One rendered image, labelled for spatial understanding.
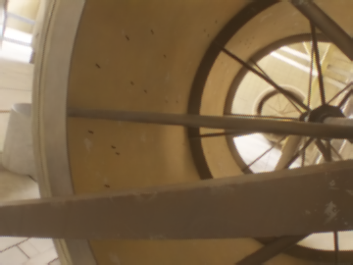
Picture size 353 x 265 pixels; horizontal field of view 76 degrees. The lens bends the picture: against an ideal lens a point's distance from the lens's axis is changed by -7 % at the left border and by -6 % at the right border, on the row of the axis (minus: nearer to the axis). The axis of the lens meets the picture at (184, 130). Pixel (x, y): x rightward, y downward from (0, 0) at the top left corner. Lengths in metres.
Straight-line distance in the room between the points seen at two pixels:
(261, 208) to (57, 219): 0.33
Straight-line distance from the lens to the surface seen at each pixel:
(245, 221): 0.29
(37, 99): 0.71
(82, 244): 0.67
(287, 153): 2.62
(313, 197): 0.28
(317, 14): 0.45
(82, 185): 0.77
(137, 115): 0.50
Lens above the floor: 0.86
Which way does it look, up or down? 12 degrees down
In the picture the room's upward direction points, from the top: 21 degrees clockwise
